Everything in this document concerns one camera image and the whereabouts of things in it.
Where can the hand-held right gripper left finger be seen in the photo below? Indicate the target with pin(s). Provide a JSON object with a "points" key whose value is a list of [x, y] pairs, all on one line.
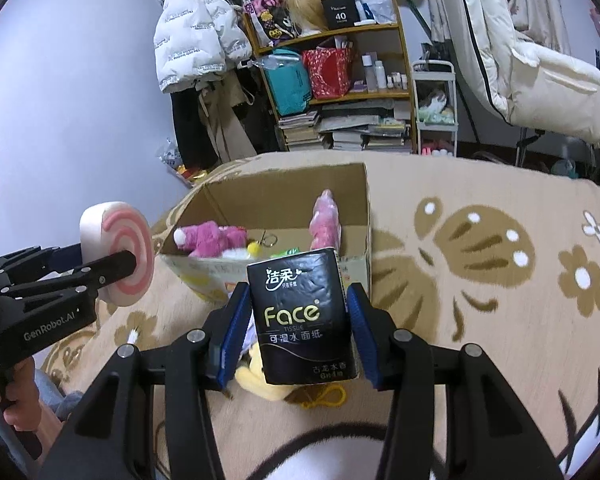
{"points": [[230, 337]]}

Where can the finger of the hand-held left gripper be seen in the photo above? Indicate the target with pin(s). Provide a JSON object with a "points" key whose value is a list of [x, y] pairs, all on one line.
{"points": [[105, 270], [35, 259]]}

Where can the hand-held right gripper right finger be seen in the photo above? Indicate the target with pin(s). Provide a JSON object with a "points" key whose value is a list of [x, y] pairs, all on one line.
{"points": [[366, 340]]}

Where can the yellow bear plush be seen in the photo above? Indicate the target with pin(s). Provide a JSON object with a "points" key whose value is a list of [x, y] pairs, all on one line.
{"points": [[252, 375]]}

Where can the pink swirl round cushion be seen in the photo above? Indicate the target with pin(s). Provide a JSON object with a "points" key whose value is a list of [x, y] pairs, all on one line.
{"points": [[130, 230]]}

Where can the black tissue packet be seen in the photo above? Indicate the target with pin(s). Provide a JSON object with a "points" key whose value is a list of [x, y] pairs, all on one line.
{"points": [[300, 320]]}

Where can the yellow pompom keyring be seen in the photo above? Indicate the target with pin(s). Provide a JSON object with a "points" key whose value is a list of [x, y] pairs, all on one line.
{"points": [[253, 248]]}

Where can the pink plush bear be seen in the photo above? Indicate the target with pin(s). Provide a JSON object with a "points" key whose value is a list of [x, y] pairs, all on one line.
{"points": [[210, 237]]}

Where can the green tissue packet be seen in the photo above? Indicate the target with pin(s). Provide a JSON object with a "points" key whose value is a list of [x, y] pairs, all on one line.
{"points": [[287, 251]]}

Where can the pink fluffy plush toy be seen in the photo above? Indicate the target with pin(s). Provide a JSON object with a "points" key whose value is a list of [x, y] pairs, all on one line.
{"points": [[326, 222]]}

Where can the cardboard box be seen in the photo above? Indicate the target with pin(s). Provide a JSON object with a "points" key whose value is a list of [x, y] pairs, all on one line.
{"points": [[280, 195]]}

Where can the pale green soft bundle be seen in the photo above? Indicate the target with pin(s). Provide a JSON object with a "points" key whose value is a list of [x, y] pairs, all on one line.
{"points": [[436, 117]]}

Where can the person's left hand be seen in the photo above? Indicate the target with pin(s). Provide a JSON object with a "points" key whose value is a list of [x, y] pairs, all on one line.
{"points": [[27, 395]]}

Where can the person's denim trouser leg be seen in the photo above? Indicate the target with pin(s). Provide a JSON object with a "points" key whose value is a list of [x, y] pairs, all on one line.
{"points": [[57, 395]]}

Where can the beige flower print blanket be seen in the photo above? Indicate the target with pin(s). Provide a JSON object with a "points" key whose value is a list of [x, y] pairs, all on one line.
{"points": [[480, 310]]}

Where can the clear plastic bag yellow items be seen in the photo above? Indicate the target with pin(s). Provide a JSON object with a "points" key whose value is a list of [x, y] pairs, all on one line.
{"points": [[182, 165]]}

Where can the black hanging garment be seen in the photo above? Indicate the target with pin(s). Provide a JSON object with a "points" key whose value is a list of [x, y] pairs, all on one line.
{"points": [[190, 130]]}

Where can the beige trench coat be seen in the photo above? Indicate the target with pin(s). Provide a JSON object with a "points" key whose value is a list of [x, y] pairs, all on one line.
{"points": [[230, 125]]}

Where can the pile of books and papers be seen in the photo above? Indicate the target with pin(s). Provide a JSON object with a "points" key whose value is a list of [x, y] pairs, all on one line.
{"points": [[365, 130]]}

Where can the stack of books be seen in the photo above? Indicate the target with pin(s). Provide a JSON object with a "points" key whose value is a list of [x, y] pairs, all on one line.
{"points": [[300, 130]]}

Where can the white and brown cat plush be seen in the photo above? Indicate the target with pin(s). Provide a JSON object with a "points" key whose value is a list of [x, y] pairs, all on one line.
{"points": [[435, 101]]}

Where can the white trolley cart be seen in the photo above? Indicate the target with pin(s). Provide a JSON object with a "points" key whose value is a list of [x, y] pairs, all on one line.
{"points": [[454, 105]]}

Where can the row of small bottles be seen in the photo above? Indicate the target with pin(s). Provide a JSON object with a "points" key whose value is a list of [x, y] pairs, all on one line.
{"points": [[397, 82]]}

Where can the white printed puffer jacket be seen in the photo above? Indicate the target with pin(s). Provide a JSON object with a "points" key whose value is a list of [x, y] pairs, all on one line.
{"points": [[195, 25]]}

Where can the teal bag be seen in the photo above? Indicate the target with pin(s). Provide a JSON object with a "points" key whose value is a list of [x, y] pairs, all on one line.
{"points": [[287, 82]]}

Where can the short white bottle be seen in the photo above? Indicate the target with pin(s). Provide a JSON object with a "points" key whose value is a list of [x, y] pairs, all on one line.
{"points": [[378, 77]]}

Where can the tall white bottle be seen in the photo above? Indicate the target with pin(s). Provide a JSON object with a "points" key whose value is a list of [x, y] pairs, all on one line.
{"points": [[367, 75]]}

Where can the red patterned bag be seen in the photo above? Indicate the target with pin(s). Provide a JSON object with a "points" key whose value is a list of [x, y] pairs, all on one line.
{"points": [[327, 74]]}

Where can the black cartoon print pouches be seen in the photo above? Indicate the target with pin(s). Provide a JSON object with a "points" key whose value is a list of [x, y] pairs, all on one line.
{"points": [[267, 15]]}

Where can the wooden shelf unit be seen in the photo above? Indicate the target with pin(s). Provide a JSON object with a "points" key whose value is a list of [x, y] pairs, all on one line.
{"points": [[340, 31]]}

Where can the cream puffer coat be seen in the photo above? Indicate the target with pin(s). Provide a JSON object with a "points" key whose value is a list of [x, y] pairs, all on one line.
{"points": [[520, 60]]}

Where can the black box with white print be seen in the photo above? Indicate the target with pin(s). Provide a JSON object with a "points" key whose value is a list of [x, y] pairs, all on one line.
{"points": [[339, 12]]}

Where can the blonde wig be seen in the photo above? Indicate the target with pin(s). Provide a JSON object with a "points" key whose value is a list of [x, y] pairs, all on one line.
{"points": [[307, 10]]}

